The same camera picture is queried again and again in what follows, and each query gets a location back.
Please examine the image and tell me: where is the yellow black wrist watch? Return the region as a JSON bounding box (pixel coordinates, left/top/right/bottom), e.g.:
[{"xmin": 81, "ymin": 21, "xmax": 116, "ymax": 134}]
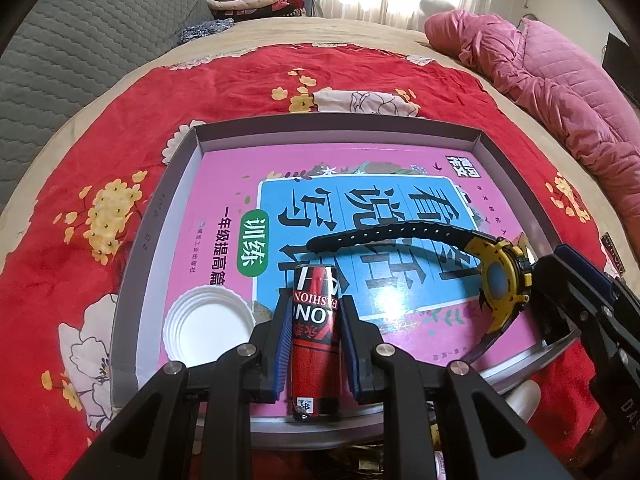
[{"xmin": 306, "ymin": 220, "xmax": 533, "ymax": 363}]

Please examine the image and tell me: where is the white oval case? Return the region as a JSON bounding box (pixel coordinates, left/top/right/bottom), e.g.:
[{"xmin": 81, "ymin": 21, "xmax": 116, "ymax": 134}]
[{"xmin": 504, "ymin": 379, "xmax": 541, "ymax": 422}]

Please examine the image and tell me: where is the white plastic jar lid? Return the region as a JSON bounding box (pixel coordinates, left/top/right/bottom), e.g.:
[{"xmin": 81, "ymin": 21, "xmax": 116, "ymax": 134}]
[{"xmin": 163, "ymin": 285, "xmax": 256, "ymax": 367}]

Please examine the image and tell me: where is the red lighter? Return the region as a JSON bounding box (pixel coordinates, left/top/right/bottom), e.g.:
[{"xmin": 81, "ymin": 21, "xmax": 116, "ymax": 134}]
[{"xmin": 288, "ymin": 264, "xmax": 342, "ymax": 422}]

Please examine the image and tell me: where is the pink and blue book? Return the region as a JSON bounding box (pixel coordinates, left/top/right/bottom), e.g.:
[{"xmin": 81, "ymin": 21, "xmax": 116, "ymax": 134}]
[{"xmin": 163, "ymin": 144, "xmax": 526, "ymax": 364}]

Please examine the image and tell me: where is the grey shallow cardboard box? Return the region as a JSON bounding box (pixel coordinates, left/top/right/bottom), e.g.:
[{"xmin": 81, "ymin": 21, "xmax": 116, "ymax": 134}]
[{"xmin": 110, "ymin": 112, "xmax": 576, "ymax": 451}]

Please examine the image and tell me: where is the red floral blanket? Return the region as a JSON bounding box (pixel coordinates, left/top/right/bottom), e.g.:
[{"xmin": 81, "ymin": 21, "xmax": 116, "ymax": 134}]
[{"xmin": 1, "ymin": 44, "xmax": 605, "ymax": 479}]

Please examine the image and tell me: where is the pink quilted comforter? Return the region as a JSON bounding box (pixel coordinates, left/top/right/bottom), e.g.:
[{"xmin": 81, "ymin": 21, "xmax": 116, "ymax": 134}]
[{"xmin": 424, "ymin": 10, "xmax": 639, "ymax": 248}]

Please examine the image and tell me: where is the black television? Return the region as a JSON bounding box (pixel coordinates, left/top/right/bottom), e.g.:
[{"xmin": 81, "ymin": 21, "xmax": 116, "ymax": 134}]
[{"xmin": 602, "ymin": 34, "xmax": 640, "ymax": 107}]

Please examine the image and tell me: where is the beige bed sheet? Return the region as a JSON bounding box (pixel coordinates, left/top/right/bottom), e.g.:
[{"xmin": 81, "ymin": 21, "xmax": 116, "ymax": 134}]
[{"xmin": 1, "ymin": 18, "xmax": 639, "ymax": 292}]

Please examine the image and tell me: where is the blue patterned cloth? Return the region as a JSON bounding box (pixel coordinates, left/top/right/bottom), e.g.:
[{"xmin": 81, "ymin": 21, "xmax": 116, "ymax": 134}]
[{"xmin": 178, "ymin": 18, "xmax": 234, "ymax": 46}]

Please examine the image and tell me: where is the grey quilted sofa back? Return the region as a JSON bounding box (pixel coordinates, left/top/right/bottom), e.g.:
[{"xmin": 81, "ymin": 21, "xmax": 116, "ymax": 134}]
[{"xmin": 1, "ymin": 0, "xmax": 210, "ymax": 203}]

